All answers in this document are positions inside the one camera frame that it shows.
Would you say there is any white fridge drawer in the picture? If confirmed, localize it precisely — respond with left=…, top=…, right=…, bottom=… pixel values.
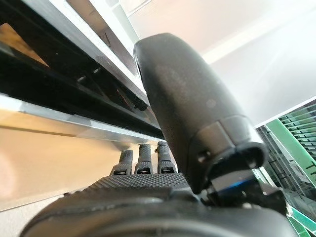
left=0, top=95, right=165, bottom=212

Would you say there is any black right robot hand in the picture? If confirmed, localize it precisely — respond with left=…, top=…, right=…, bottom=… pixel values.
left=19, top=32, right=297, bottom=237

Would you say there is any white tall cabinet panel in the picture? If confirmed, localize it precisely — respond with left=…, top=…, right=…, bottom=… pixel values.
left=66, top=0, right=149, bottom=83

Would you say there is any stainless steel fridge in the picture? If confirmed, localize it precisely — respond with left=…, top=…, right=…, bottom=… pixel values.
left=0, top=0, right=165, bottom=139

